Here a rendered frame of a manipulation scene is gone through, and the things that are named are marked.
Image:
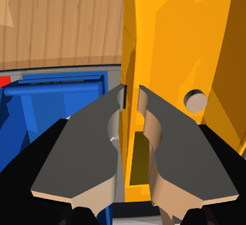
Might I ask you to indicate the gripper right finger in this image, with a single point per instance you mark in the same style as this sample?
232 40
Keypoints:
190 166

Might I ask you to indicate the yellow bin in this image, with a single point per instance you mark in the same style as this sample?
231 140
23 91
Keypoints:
186 45

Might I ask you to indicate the blue bin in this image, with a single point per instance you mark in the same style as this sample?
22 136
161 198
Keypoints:
26 111

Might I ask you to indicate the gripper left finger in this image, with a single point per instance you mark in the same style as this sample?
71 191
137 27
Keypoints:
72 164

